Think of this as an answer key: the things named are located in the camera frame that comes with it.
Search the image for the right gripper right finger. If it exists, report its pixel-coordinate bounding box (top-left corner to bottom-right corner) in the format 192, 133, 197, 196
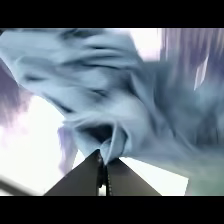
105, 157, 162, 197

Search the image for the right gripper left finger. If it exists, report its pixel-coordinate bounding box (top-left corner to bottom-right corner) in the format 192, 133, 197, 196
44, 149, 104, 197

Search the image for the light blue garment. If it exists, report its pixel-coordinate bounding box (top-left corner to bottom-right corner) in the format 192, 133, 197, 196
0, 27, 224, 197

